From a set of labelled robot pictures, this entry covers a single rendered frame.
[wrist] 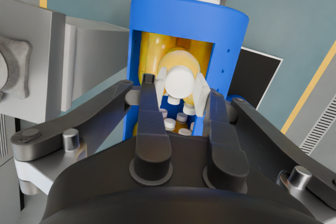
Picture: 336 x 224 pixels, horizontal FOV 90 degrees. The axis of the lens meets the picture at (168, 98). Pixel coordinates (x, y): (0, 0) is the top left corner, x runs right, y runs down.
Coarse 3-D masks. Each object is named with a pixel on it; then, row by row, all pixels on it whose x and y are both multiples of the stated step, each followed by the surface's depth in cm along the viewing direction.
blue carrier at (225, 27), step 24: (144, 0) 32; (168, 0) 30; (192, 0) 29; (144, 24) 33; (168, 24) 31; (192, 24) 30; (216, 24) 31; (240, 24) 33; (216, 48) 32; (240, 48) 39; (216, 72) 35; (192, 120) 64
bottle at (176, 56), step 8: (168, 48) 39; (176, 48) 30; (184, 48) 33; (168, 56) 25; (176, 56) 24; (184, 56) 25; (192, 56) 26; (160, 64) 26; (168, 64) 24; (176, 64) 24; (184, 64) 24; (192, 64) 24; (192, 72) 23; (200, 72) 27
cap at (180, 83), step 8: (168, 72) 22; (176, 72) 21; (184, 72) 21; (168, 80) 21; (176, 80) 21; (184, 80) 21; (192, 80) 21; (168, 88) 21; (176, 88) 21; (184, 88) 21; (192, 88) 21; (176, 96) 22; (184, 96) 22
